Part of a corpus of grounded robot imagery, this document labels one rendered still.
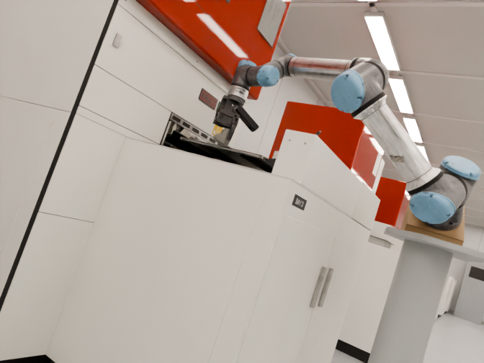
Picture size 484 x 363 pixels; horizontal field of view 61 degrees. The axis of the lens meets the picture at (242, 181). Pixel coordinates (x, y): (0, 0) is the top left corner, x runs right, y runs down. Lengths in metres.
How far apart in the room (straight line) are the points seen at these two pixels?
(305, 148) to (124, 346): 0.75
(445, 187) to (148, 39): 1.03
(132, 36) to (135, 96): 0.19
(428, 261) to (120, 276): 0.98
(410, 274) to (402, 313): 0.13
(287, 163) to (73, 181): 0.64
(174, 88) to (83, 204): 0.53
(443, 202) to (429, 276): 0.30
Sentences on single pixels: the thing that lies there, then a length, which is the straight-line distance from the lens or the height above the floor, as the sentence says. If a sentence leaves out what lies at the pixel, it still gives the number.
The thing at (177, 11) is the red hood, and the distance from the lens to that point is 1.47.
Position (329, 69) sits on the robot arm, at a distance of 1.49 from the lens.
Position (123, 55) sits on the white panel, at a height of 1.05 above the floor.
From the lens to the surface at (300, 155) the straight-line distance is 1.11.
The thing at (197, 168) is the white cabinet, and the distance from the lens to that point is 1.18.
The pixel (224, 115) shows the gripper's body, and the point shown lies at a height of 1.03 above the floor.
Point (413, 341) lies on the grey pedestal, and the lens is 1.51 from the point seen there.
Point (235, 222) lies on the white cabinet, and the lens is 1.07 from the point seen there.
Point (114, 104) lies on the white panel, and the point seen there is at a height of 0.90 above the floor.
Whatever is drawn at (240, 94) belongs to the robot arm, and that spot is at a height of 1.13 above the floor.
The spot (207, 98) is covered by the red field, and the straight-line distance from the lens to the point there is 1.69.
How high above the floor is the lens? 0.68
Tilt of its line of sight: 5 degrees up
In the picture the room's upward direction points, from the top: 19 degrees clockwise
